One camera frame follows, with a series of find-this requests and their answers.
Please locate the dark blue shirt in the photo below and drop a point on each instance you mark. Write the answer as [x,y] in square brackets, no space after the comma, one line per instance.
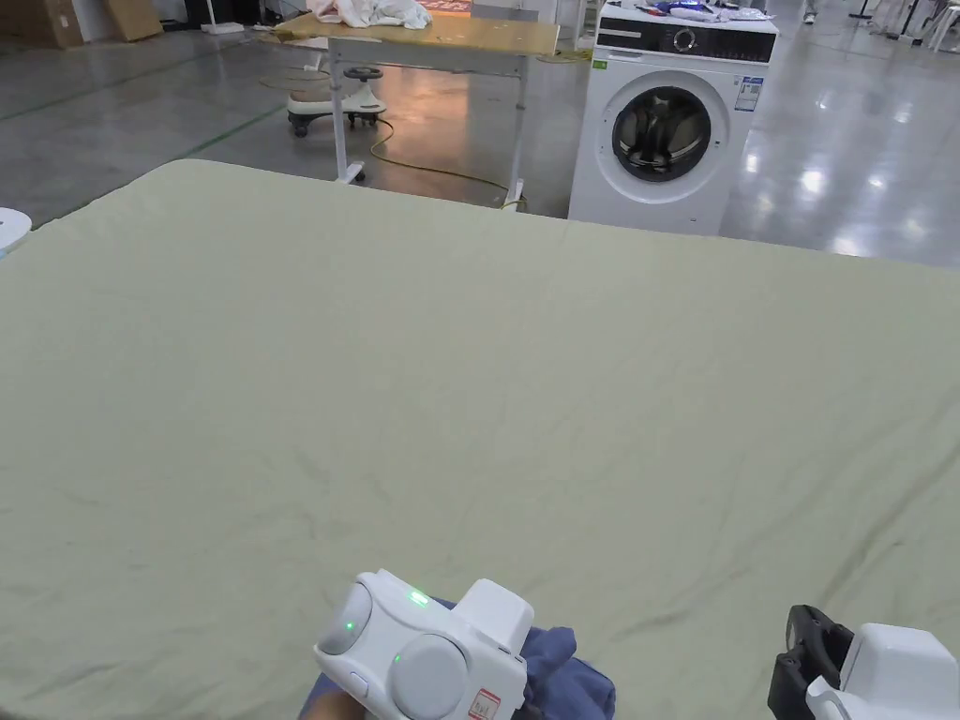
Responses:
[559,671]

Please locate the white ride-on toy car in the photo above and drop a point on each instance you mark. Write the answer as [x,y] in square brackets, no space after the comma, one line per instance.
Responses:
[337,101]

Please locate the person's left hand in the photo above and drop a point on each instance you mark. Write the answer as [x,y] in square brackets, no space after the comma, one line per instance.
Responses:
[330,708]

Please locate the white washing machine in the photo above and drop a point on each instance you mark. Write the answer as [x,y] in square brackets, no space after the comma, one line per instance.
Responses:
[667,127]

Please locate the bed with pale green sheet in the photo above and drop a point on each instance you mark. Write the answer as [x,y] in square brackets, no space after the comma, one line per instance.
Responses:
[465,390]

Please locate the brown cardboard cartons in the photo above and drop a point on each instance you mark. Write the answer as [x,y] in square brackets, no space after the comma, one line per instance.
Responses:
[67,19]

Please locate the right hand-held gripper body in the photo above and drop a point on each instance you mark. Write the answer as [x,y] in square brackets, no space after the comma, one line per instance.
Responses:
[870,675]

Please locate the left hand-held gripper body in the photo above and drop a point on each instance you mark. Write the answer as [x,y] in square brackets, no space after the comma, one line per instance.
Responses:
[420,660]

